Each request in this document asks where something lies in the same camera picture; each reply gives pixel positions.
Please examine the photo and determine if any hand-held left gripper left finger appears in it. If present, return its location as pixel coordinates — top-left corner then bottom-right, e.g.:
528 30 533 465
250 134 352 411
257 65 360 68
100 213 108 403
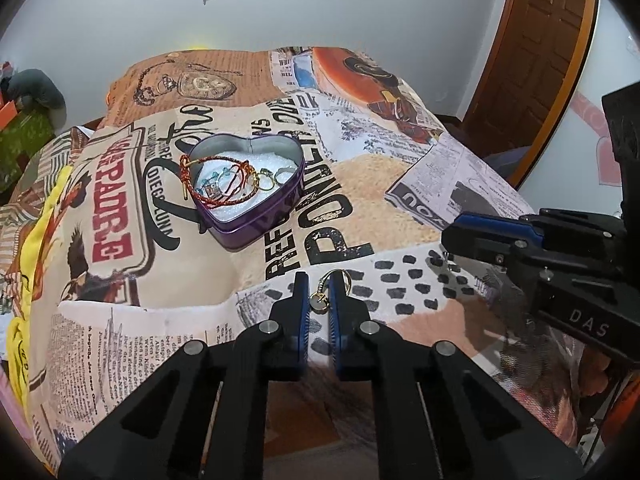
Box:
60 271 311 480

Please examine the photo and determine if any brown wooden door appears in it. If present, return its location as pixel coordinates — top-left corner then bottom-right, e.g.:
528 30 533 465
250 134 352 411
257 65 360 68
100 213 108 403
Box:
462 0 599 157

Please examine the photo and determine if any green patterned cloth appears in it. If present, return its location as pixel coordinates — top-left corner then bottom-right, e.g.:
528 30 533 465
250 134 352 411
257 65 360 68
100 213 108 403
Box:
0 109 57 195

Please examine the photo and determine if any white sliding wardrobe door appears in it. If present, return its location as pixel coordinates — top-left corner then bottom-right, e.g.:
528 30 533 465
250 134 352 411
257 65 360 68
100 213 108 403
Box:
520 0 640 221

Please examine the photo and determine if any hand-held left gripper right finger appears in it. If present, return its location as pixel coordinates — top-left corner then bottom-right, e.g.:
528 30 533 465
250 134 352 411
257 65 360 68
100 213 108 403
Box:
327 272 583 480

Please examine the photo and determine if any purple heart-shaped tin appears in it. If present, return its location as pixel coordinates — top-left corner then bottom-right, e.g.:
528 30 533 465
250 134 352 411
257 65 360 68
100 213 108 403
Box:
187 133 306 251

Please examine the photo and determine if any printed blanket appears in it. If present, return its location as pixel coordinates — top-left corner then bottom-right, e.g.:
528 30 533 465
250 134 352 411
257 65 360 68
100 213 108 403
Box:
0 46 621 480

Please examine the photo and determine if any red string bracelet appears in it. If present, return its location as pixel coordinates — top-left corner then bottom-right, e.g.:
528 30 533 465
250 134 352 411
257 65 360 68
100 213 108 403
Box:
178 155 262 209

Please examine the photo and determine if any gold ring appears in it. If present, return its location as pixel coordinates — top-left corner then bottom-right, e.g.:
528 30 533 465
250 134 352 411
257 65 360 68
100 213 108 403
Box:
251 168 277 192

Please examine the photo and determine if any blue bead bracelet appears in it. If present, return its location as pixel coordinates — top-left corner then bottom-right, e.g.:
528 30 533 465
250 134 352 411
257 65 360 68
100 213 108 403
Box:
196 166 242 200

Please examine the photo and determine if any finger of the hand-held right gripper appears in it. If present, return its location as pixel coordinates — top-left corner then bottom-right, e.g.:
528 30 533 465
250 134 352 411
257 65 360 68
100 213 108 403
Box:
450 212 543 241
441 226 551 281

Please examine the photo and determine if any yellow garment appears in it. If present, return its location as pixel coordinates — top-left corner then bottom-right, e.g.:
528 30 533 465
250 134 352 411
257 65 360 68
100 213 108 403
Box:
0 164 77 413

